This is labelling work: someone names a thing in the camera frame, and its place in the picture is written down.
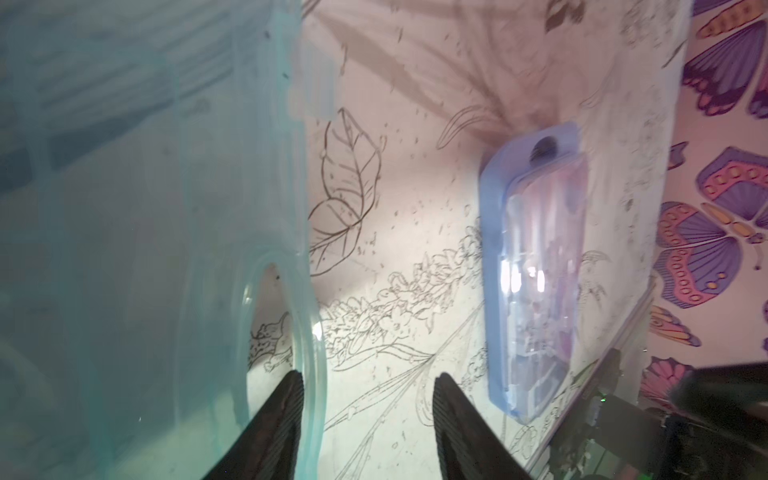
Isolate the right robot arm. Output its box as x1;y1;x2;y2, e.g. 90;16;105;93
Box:
539;349;767;479

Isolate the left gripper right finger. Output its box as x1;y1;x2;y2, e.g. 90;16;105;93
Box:
432;373;531;480

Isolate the blue plastic geometry case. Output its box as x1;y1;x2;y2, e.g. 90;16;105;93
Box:
479;122;588;425

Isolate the green transparent ruler set pouch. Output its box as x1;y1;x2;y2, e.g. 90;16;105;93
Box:
1;1;327;479

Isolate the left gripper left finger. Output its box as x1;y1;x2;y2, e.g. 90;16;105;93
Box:
204;370;304;480

